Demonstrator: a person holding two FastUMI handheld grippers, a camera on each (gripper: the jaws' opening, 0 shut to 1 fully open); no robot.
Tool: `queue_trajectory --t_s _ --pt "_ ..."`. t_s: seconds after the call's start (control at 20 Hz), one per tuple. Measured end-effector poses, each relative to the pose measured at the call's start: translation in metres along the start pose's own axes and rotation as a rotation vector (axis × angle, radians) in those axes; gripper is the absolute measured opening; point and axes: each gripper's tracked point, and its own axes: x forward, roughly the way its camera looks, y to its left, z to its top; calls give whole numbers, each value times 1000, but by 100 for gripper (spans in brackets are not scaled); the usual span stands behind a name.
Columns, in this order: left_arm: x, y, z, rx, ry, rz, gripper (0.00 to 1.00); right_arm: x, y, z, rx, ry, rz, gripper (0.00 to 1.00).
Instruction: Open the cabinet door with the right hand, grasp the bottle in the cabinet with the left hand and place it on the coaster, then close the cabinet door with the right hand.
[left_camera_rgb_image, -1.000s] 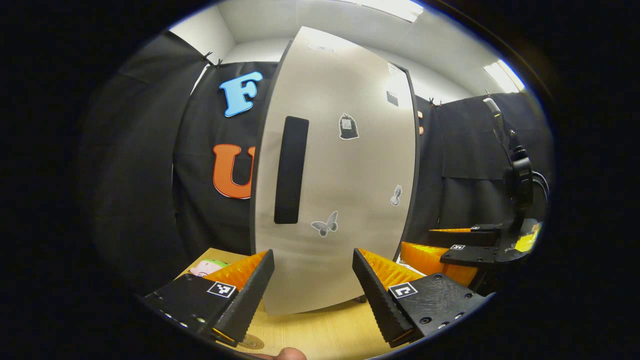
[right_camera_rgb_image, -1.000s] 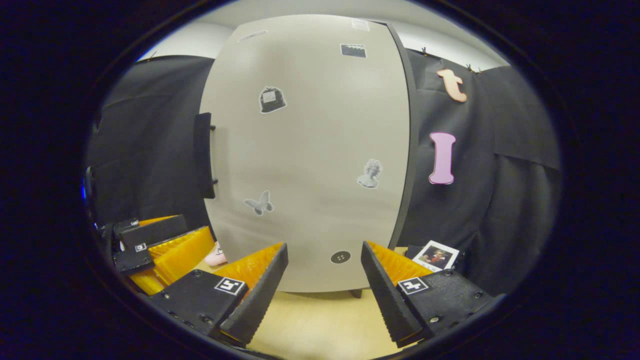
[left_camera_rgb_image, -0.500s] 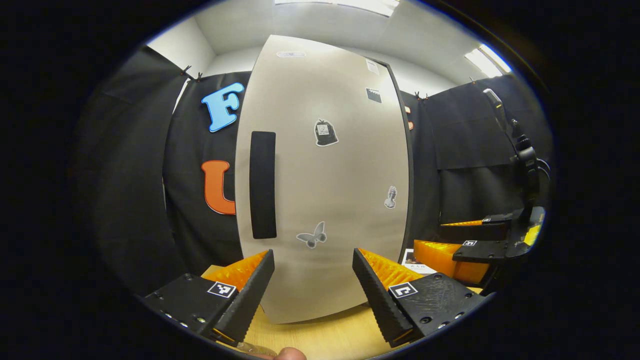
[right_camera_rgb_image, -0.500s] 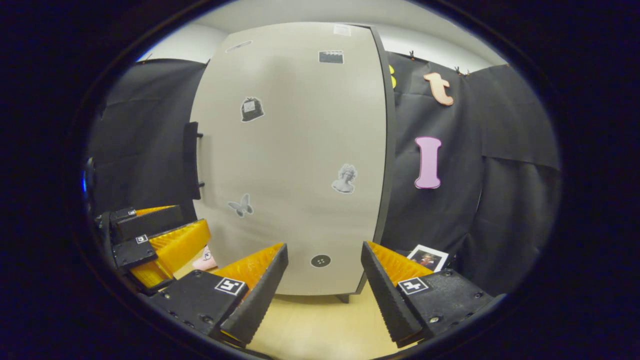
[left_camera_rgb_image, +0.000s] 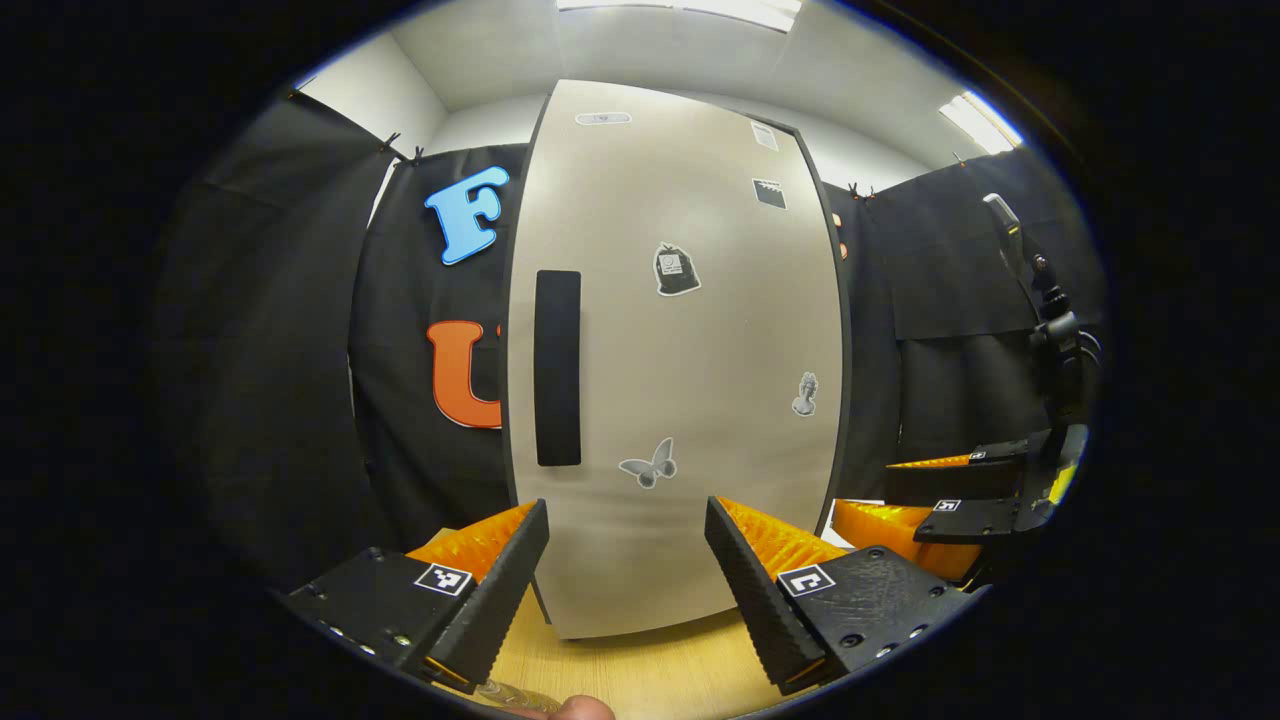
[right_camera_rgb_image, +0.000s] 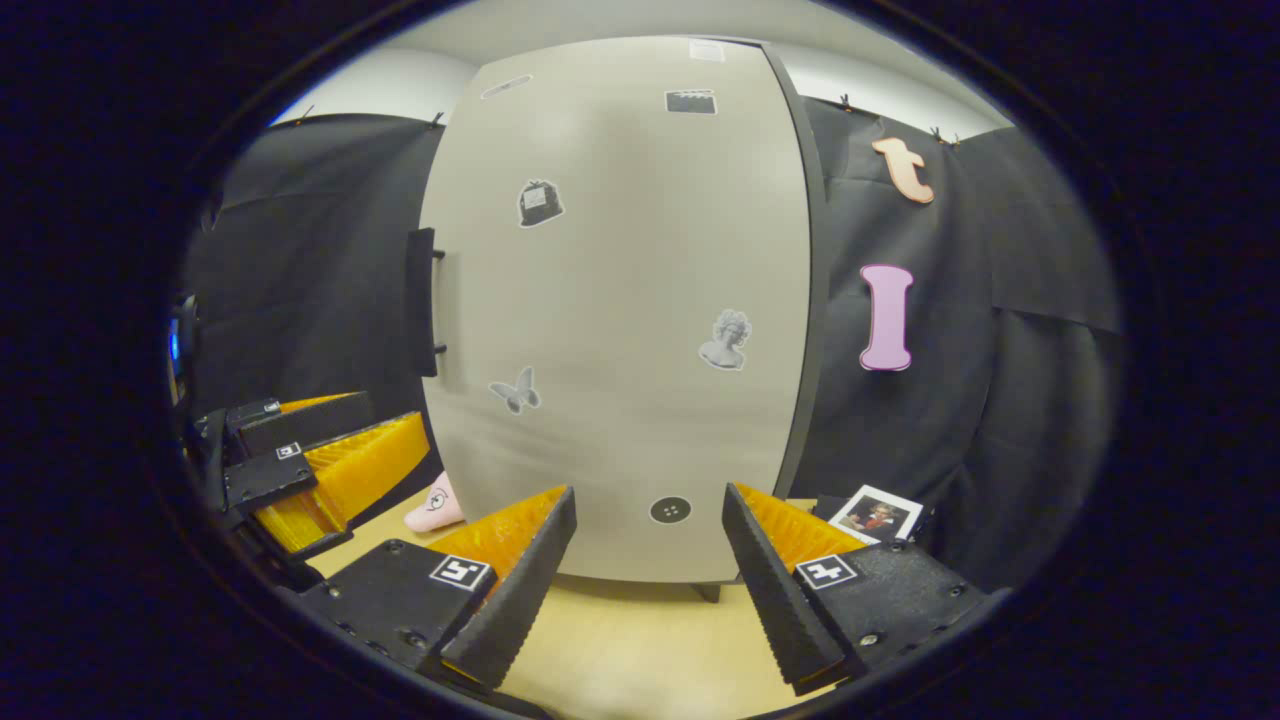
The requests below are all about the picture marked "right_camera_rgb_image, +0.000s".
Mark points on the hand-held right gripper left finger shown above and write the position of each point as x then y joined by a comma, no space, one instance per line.
520,600

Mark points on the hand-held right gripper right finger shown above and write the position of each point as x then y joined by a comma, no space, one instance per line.
775,600

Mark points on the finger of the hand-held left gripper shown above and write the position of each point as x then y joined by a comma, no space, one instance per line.
265,480
310,420

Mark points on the pink plush toy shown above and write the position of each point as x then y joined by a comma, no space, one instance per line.
440,505

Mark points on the white photo cover book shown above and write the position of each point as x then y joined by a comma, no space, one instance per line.
875,515

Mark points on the black backdrop cloth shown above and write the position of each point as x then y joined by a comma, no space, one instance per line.
1000,400

